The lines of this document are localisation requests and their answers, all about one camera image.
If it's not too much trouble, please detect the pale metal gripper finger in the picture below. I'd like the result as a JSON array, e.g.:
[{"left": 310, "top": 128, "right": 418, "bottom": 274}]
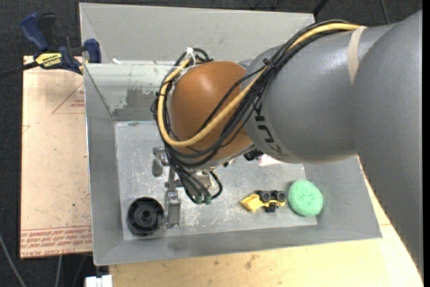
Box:
[
  {"left": 152, "top": 146, "right": 169, "bottom": 178},
  {"left": 163, "top": 190, "right": 183, "bottom": 230}
]

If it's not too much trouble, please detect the yellow toy truck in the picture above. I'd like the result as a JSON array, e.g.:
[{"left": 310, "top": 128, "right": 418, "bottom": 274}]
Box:
[{"left": 239, "top": 190, "right": 287, "bottom": 213}]

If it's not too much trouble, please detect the green round sponge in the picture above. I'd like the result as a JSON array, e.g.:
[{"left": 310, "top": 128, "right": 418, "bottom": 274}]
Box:
[{"left": 287, "top": 179, "right": 325, "bottom": 217}]

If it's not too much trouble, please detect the black cylinder on white bracket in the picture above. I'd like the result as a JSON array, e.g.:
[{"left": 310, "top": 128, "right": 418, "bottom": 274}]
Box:
[{"left": 243, "top": 147, "right": 280, "bottom": 166}]

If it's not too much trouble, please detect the grey metal bin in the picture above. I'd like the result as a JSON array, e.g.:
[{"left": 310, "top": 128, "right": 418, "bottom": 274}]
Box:
[{"left": 79, "top": 2, "right": 383, "bottom": 267}]

